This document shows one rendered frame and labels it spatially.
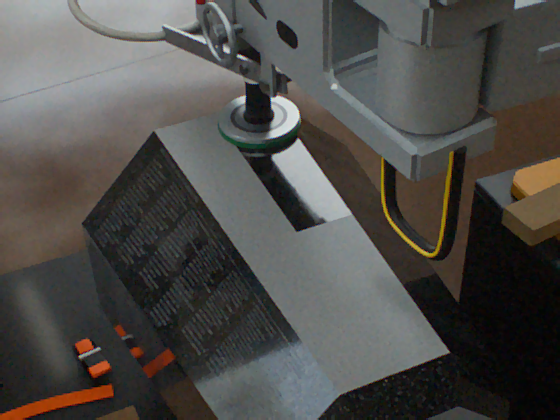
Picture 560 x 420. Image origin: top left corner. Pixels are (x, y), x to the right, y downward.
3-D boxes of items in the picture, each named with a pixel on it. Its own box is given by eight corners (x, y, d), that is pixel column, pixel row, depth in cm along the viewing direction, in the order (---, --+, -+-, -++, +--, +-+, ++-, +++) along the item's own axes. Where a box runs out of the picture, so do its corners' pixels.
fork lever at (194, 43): (341, 74, 219) (338, 54, 216) (271, 100, 212) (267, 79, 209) (213, 26, 274) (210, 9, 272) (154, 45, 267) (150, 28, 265)
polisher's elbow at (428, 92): (443, 71, 185) (452, -20, 173) (497, 121, 172) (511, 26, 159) (357, 95, 180) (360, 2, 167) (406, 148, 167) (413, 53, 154)
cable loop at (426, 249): (454, 273, 192) (470, 149, 171) (441, 280, 190) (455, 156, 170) (387, 213, 207) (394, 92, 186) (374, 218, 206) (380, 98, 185)
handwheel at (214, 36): (270, 67, 212) (267, 7, 202) (231, 80, 208) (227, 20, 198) (237, 39, 222) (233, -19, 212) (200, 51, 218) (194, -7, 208)
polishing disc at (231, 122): (290, 147, 236) (290, 143, 235) (209, 139, 240) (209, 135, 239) (306, 101, 252) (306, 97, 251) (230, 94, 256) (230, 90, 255)
